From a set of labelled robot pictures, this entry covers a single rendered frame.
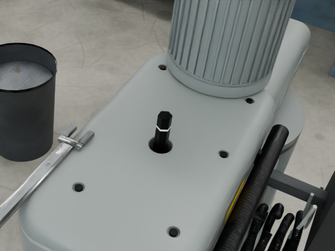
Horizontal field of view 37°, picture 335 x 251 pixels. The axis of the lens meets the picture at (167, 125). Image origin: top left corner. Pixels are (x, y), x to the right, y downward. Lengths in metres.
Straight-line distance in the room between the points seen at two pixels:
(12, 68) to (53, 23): 1.48
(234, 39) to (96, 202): 0.34
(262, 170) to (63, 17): 3.97
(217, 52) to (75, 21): 3.90
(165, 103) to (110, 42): 3.59
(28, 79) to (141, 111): 2.36
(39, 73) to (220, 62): 2.43
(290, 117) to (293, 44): 0.21
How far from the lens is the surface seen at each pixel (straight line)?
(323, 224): 1.05
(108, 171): 0.71
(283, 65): 1.25
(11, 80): 3.14
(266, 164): 0.89
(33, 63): 3.27
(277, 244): 1.16
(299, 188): 1.12
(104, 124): 0.78
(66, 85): 3.90
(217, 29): 0.80
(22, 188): 0.69
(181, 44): 0.85
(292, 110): 1.44
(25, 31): 4.54
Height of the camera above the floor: 2.42
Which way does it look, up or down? 42 degrees down
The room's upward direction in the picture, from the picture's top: 9 degrees clockwise
